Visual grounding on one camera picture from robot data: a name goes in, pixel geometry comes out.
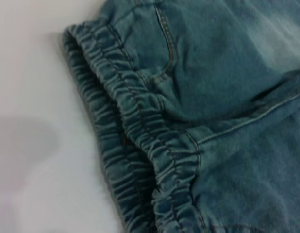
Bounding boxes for blue denim shorts with print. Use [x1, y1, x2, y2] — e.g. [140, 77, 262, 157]
[61, 0, 300, 233]

